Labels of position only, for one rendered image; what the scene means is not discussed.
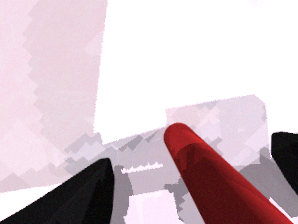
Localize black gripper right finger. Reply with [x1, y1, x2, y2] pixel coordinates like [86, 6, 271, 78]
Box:
[270, 131, 298, 196]

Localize red peg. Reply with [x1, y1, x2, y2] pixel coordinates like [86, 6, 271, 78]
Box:
[164, 123, 294, 224]

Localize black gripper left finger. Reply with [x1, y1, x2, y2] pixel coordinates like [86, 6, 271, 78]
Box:
[0, 159, 114, 224]

